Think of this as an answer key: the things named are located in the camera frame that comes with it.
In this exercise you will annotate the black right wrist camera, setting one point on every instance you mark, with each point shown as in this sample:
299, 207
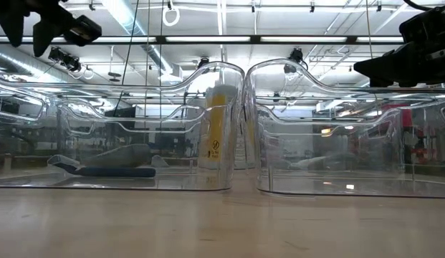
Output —
426, 23

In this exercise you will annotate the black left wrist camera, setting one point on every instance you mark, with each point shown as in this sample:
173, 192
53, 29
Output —
84, 30

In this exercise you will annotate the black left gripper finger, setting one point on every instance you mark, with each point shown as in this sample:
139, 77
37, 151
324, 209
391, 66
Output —
10, 21
43, 36

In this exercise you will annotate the black beam with light strips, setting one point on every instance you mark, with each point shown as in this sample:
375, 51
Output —
256, 39

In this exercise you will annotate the black hanging camera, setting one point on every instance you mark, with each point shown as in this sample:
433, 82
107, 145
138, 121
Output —
296, 55

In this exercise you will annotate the yellow canister with white lid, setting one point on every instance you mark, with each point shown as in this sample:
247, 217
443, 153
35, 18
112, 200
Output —
216, 122

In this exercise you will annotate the red equipment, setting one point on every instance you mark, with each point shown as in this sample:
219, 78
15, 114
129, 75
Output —
421, 150

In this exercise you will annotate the clear plastic bin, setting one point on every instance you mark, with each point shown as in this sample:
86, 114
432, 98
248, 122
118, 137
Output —
315, 186
28, 181

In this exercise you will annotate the blue razor with clear cap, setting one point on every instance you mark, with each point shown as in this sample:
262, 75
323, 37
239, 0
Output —
118, 172

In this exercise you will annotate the red cabinet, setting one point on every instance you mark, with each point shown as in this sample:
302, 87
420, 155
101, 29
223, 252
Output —
406, 116

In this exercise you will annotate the black ceiling camera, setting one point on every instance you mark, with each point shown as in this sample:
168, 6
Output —
64, 59

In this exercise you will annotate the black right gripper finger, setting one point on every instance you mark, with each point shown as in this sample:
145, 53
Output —
382, 66
379, 82

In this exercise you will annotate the small black ceiling fixture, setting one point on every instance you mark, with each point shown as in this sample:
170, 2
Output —
203, 62

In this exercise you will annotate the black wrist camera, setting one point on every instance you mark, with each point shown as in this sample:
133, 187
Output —
84, 30
426, 23

